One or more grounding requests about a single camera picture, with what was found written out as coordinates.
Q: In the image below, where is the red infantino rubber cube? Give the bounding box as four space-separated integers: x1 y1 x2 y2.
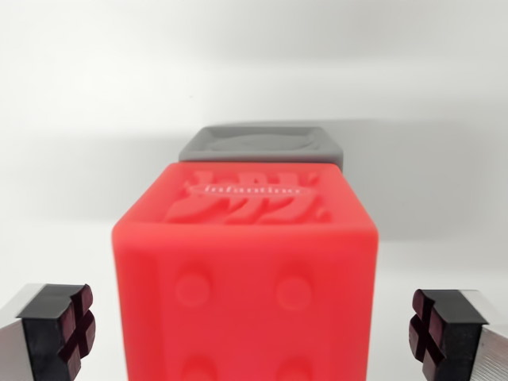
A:
110 160 380 381

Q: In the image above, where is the black-tipped silver gripper right finger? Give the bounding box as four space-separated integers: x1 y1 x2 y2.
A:
408 288 508 381

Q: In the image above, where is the black-tipped silver gripper left finger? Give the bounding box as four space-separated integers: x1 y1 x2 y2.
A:
0 282 97 381

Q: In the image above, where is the grey rubber cube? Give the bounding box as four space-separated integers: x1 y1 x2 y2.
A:
178 125 345 172

